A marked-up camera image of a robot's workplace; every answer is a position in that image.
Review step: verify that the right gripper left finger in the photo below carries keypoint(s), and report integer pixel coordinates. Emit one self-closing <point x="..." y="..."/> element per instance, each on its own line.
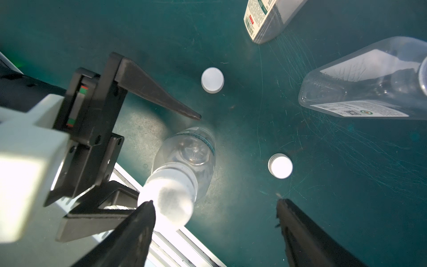
<point x="128" y="245"/>

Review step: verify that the round clear plastic bottle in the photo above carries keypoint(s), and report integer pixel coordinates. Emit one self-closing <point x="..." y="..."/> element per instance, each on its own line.
<point x="195" y="148"/>

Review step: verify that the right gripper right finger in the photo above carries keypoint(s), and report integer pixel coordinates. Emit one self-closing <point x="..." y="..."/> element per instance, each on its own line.
<point x="307" y="245"/>

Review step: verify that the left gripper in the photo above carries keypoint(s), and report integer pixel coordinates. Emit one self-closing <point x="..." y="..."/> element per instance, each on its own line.
<point x="88" y="114"/>

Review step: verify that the tall clear labelled bottle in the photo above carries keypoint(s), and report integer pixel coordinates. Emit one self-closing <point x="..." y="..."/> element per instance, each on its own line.
<point x="266" y="19"/>

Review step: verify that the square clear plastic bottle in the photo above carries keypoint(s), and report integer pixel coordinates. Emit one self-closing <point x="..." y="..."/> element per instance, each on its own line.
<point x="385" y="80"/>

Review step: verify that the white bottle cap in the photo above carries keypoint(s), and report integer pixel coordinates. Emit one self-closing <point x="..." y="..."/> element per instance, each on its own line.
<point x="212" y="80"/>
<point x="280" y="166"/>
<point x="173" y="192"/>

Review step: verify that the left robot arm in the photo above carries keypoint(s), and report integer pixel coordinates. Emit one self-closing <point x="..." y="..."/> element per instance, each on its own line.
<point x="20" y="92"/>

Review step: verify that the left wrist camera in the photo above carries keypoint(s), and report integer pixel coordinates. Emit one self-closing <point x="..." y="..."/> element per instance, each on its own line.
<point x="32" y="152"/>

